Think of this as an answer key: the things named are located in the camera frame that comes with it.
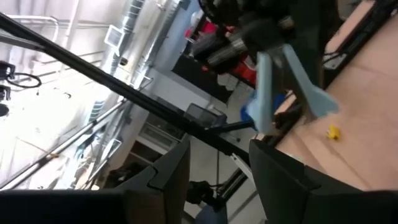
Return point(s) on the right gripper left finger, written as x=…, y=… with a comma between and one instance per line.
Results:
x=164, y=193

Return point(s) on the silver ventilation duct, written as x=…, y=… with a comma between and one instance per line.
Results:
x=130, y=21

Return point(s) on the yellow mini stapler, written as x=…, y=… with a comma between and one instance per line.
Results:
x=333, y=132

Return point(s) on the white cabinet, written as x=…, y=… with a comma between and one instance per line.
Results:
x=155, y=137

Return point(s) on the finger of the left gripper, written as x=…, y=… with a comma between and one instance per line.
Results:
x=308, y=37
x=287, y=81

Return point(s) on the parts shelf with red bins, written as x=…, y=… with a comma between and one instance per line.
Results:
x=199, y=77

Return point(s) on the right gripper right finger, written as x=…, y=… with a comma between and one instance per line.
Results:
x=286, y=193

